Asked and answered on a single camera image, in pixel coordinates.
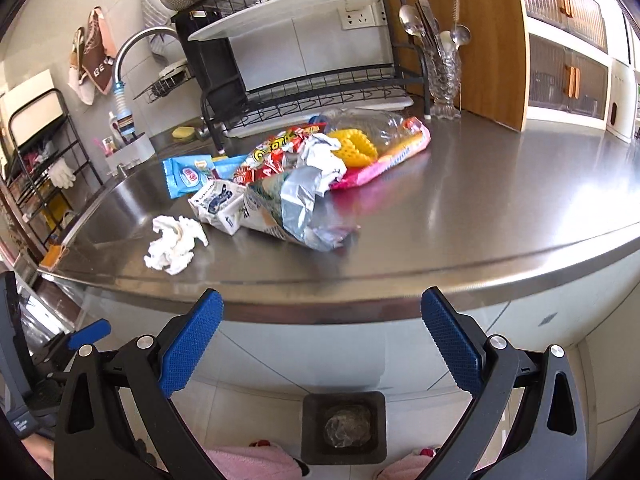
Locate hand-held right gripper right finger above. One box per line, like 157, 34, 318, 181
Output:
415, 286, 588, 480

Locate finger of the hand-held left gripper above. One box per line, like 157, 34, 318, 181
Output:
30, 319, 112, 377

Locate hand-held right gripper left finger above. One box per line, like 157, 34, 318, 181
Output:
54, 289, 236, 480

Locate black trash bin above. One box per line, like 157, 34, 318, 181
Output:
301, 392, 388, 465

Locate yellow foam fruit net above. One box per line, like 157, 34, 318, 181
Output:
327, 129, 377, 168

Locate clear plastic bottle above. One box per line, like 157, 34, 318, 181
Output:
309, 108, 407, 153

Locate person's left forearm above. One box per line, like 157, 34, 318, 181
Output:
22, 435, 56, 480

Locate crumpled white tissue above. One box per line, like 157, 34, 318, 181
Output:
144, 215, 210, 276

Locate crumpled clear plastic wrap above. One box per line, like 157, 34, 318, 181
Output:
324, 406, 372, 448

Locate white milk carton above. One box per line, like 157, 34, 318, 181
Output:
188, 178, 248, 236

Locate white glove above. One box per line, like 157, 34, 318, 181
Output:
47, 158, 77, 190

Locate blue ice cream wrapper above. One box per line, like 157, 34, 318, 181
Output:
161, 154, 246, 200

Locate silver lined snack bag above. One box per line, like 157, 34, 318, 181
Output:
243, 167, 361, 252

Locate white organizer box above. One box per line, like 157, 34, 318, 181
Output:
105, 132, 156, 171

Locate pink snack wrapper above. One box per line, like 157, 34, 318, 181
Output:
330, 116, 432, 191

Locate red snack bag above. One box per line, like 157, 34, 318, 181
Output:
232, 127, 326, 183

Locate black metal shelf rack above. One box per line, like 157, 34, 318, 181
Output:
5, 89, 108, 261

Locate crumpled white paper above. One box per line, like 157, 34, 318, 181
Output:
297, 132, 348, 196

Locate white drip tray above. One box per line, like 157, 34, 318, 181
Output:
222, 94, 416, 138

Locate glass utensil holder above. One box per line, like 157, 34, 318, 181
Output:
425, 42, 463, 121

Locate brown hanging towel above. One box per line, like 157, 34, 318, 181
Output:
67, 6, 113, 106

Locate black cutting board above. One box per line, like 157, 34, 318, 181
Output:
175, 12, 248, 121

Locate steel faucet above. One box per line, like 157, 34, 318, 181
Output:
114, 26, 178, 126

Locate wooden board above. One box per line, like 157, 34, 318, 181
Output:
375, 0, 531, 133

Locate storage drawer cabinet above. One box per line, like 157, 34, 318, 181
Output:
510, 0, 640, 141

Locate large metal spoon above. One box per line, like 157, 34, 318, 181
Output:
399, 5, 426, 53

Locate table knife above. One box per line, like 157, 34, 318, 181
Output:
415, 0, 437, 43

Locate white rack shelf tray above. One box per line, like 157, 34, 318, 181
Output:
188, 0, 397, 42

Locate wire wall basket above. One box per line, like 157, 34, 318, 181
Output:
134, 67, 196, 105

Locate black wire dish rack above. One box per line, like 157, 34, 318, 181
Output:
155, 0, 416, 156

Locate white wall socket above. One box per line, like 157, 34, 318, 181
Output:
341, 5, 377, 31

